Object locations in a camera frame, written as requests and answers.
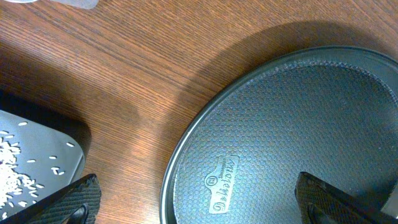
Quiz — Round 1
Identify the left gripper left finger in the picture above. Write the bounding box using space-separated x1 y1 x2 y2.
1 174 101 224

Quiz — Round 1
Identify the rice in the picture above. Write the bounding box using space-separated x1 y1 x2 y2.
1 121 83 220

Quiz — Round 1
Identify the clear plastic bin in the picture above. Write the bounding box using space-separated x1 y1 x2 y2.
1 0 99 9

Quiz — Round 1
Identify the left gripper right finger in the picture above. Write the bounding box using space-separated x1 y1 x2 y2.
295 172 397 224

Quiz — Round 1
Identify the round black serving tray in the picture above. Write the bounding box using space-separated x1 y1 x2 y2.
160 47 397 223

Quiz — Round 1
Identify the black rectangular tray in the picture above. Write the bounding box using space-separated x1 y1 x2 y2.
1 92 91 221

